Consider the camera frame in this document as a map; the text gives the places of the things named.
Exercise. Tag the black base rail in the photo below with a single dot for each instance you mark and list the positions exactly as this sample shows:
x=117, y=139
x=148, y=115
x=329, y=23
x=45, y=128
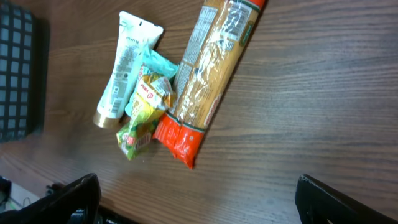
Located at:
x=107, y=216

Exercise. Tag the orange spaghetti packet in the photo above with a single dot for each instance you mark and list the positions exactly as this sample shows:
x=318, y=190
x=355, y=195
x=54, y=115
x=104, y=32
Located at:
x=222, y=30

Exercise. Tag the grey plastic mesh basket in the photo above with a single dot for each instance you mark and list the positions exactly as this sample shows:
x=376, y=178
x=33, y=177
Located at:
x=24, y=59

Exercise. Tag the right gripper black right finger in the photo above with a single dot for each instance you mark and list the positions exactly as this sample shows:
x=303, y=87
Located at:
x=317, y=202

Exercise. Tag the white tube gold cap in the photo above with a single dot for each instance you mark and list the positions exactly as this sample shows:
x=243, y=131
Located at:
x=134, y=32

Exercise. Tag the green tea packet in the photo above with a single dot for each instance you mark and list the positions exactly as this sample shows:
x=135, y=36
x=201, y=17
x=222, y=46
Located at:
x=137, y=133

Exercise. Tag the teal snack packet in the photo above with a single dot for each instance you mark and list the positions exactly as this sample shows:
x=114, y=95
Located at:
x=158, y=65

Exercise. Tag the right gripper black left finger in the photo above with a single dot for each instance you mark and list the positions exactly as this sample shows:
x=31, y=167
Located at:
x=58, y=207

